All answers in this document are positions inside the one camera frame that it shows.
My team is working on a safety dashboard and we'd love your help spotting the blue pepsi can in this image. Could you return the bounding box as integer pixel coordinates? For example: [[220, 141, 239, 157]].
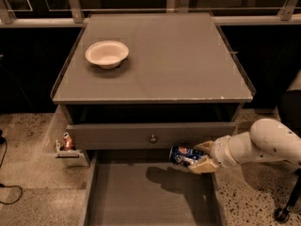
[[169, 146, 204, 168]]

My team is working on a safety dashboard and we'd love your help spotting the clear plastic side bin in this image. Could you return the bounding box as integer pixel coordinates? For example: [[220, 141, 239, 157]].
[[42, 106, 90, 167]]

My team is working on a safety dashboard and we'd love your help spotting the white paper bowl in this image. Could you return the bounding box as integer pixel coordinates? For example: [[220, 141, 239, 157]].
[[86, 40, 129, 69]]

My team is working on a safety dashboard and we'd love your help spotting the grey open middle drawer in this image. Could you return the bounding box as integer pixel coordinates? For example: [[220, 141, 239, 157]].
[[78, 150, 227, 226]]

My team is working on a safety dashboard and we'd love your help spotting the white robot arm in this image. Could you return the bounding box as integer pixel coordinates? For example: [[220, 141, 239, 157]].
[[188, 119, 301, 174]]

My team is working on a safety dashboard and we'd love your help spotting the grey top drawer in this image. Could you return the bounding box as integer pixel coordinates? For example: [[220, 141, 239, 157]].
[[67, 122, 236, 150]]

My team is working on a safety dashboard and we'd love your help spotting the black floor cable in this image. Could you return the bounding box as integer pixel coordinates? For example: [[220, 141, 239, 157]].
[[0, 129, 24, 205]]

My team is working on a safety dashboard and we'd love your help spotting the round metal drawer knob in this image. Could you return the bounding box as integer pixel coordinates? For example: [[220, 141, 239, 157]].
[[150, 135, 157, 144]]

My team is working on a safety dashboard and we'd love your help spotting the grey drawer cabinet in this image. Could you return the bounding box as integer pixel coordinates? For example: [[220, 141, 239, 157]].
[[50, 12, 257, 226]]

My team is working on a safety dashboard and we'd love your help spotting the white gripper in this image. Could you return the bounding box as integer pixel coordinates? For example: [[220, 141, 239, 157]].
[[188, 136, 238, 174]]

